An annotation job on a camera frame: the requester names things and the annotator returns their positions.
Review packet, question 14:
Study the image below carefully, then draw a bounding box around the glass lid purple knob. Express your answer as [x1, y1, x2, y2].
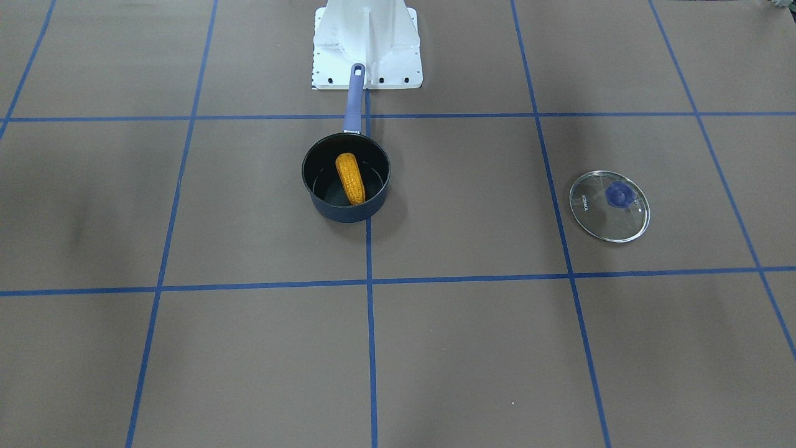
[568, 170, 651, 243]

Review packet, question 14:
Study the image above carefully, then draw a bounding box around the yellow toy corn cob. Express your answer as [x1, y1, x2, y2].
[335, 152, 367, 206]

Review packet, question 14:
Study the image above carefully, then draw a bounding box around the dark blue saucepan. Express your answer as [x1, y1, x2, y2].
[301, 63, 391, 223]

